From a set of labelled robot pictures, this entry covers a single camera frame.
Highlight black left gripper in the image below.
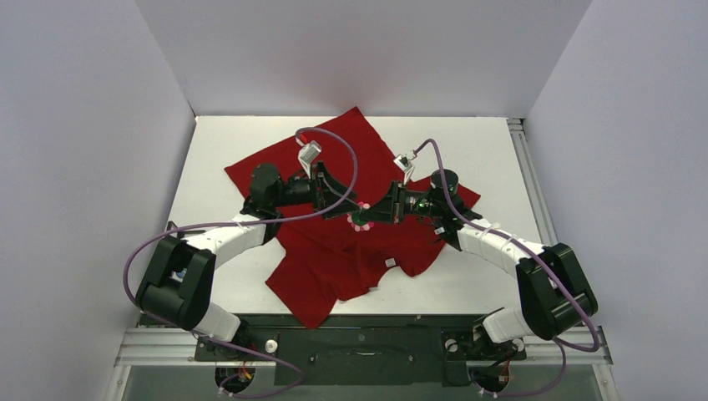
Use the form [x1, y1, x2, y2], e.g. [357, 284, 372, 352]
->
[272, 161, 360, 219]

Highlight pink flower brooch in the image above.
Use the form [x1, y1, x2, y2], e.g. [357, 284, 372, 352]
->
[346, 201, 375, 232]

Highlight red t-shirt garment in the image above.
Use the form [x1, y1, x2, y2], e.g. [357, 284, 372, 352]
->
[224, 106, 481, 330]

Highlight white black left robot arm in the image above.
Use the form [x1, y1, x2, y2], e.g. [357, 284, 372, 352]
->
[134, 161, 356, 359]

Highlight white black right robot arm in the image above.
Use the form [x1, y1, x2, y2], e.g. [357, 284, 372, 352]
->
[357, 170, 598, 357]

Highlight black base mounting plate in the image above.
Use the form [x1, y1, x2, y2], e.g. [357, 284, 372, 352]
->
[195, 314, 527, 387]

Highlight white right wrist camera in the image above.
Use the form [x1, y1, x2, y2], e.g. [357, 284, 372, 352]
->
[393, 150, 417, 185]

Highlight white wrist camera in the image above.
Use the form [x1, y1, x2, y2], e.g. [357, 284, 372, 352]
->
[298, 141, 322, 178]
[393, 150, 417, 185]

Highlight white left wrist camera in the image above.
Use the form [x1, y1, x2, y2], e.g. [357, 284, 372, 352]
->
[298, 141, 322, 178]

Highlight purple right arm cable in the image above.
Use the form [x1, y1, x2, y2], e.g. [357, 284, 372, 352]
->
[413, 138, 602, 397]

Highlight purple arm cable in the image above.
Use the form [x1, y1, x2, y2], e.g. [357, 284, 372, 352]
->
[122, 127, 360, 399]
[413, 138, 602, 397]

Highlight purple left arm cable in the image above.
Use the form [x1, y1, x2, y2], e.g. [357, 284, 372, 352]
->
[122, 127, 360, 399]

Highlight right side aluminium rail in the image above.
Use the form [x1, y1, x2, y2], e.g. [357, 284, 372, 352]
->
[507, 118, 558, 245]

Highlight aluminium frame rail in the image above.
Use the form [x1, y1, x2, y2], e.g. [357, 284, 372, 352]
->
[114, 327, 614, 367]

